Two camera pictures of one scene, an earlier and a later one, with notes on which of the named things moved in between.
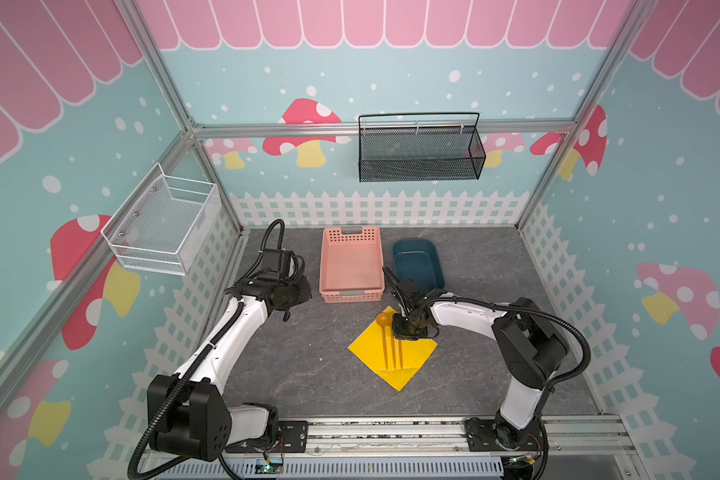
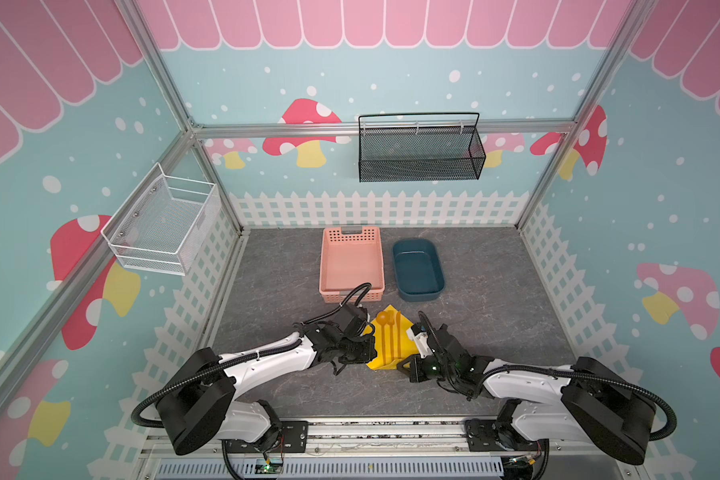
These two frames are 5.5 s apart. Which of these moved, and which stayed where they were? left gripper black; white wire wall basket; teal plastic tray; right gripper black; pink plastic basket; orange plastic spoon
Moved: left gripper black; right gripper black
Stayed: white wire wall basket; orange plastic spoon; teal plastic tray; pink plastic basket
